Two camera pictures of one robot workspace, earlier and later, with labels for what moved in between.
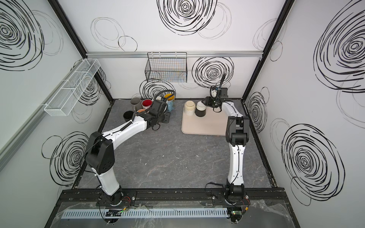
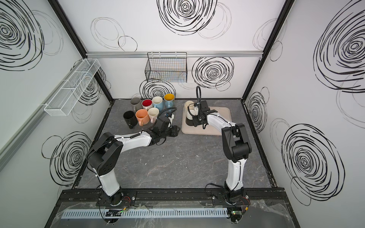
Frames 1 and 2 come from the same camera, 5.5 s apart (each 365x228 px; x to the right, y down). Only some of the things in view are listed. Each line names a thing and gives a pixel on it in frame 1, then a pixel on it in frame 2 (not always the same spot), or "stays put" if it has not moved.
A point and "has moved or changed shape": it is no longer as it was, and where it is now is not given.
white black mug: (200, 110) has moved or changed shape
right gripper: (216, 102) -> (195, 113)
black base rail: (81, 197) stays put
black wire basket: (167, 67) stays put
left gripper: (164, 116) -> (171, 130)
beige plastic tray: (214, 123) stays put
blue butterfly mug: (170, 99) stays put
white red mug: (147, 103) stays put
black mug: (128, 115) stays put
